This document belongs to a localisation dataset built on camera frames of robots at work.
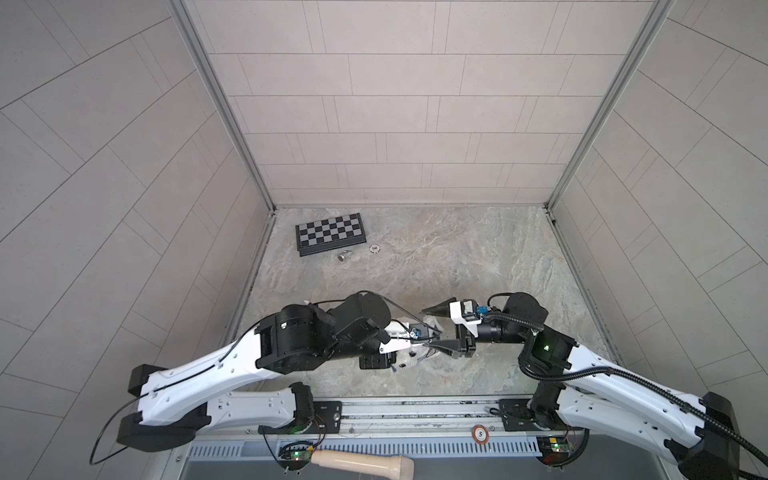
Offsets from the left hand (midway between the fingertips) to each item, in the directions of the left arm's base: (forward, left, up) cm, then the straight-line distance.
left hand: (409, 338), depth 58 cm
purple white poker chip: (+41, +11, -27) cm, 50 cm away
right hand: (+1, -4, 0) cm, 4 cm away
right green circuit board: (-16, -34, -26) cm, 46 cm away
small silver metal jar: (+36, +20, -24) cm, 48 cm away
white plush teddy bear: (-1, -3, -11) cm, 12 cm away
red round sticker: (-14, -17, -25) cm, 33 cm away
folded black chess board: (+43, +26, -22) cm, 55 cm away
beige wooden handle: (-20, +3, -22) cm, 30 cm away
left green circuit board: (-18, +25, -24) cm, 39 cm away
